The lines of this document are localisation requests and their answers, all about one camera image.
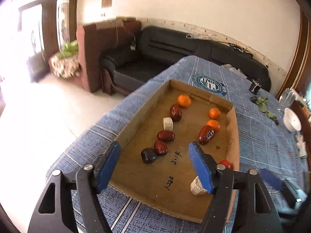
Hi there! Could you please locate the white bowl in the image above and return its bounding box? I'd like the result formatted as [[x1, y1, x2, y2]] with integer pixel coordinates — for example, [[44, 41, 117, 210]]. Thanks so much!
[[283, 107, 302, 132]]

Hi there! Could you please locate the white crumpled tissue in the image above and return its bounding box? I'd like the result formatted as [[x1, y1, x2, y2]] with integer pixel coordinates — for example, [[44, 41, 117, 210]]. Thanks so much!
[[295, 134, 307, 159]]

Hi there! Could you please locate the clear glass jar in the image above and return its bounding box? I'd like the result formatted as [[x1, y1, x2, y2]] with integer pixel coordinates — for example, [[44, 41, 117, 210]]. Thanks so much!
[[278, 88, 300, 113]]

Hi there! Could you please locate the dark purple plum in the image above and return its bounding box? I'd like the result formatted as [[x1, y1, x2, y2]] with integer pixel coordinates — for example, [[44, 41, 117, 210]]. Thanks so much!
[[141, 148, 157, 164]]

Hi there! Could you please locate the white cube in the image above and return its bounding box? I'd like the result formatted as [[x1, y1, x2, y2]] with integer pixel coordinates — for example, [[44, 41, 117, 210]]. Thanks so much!
[[162, 117, 174, 131]]

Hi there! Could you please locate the orange tangerine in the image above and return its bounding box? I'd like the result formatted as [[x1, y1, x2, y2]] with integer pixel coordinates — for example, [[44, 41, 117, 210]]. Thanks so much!
[[206, 119, 221, 133], [209, 107, 221, 120], [177, 95, 191, 109]]

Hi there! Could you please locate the black metal clip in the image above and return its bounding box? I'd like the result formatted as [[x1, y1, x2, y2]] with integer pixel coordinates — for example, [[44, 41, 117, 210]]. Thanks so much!
[[250, 79, 261, 94]]

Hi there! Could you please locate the brown armchair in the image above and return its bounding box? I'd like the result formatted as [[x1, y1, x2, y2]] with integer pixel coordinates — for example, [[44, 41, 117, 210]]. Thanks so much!
[[76, 19, 142, 93]]

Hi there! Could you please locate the green leafy sprig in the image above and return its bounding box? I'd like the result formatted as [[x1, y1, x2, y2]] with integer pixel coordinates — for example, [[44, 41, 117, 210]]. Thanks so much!
[[266, 111, 280, 125], [255, 97, 270, 113]]

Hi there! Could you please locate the black leather sofa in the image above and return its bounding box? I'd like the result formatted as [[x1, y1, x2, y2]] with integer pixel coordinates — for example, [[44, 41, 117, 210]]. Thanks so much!
[[100, 25, 271, 96]]

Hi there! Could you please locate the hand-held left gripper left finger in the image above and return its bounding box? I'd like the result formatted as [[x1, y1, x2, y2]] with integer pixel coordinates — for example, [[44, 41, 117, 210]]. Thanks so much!
[[27, 141, 121, 233]]

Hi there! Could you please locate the blue checked tablecloth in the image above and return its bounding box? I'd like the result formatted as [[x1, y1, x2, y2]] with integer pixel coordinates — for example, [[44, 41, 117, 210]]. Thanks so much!
[[45, 55, 310, 233]]

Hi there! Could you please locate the brown framed glass door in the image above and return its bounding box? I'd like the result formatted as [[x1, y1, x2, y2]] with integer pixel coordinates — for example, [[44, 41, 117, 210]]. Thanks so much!
[[0, 0, 80, 83]]

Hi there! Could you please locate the brown wooden door frame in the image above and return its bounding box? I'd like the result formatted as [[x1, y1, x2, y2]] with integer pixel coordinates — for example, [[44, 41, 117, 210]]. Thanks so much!
[[276, 10, 311, 97]]

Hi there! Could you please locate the red jujube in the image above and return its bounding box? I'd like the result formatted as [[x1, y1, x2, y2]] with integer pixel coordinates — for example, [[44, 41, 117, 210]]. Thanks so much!
[[157, 130, 176, 143], [169, 103, 183, 122], [198, 125, 215, 145], [154, 140, 169, 157]]

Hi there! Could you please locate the shallow cardboard tray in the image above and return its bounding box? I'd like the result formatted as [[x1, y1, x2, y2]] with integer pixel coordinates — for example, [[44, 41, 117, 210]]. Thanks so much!
[[108, 79, 240, 224]]

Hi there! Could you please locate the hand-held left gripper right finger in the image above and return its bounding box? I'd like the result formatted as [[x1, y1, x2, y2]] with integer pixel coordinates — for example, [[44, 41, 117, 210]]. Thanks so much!
[[189, 141, 283, 233]]

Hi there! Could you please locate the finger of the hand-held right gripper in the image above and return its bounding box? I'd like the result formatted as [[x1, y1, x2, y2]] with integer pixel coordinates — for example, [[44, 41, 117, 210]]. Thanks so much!
[[258, 169, 300, 202]]

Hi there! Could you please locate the beige candy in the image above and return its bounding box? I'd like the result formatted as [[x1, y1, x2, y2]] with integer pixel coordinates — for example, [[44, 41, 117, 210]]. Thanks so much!
[[190, 177, 207, 196]]

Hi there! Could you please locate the potted green plant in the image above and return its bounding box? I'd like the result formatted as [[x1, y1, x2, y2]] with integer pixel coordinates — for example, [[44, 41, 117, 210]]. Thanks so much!
[[49, 40, 82, 79]]

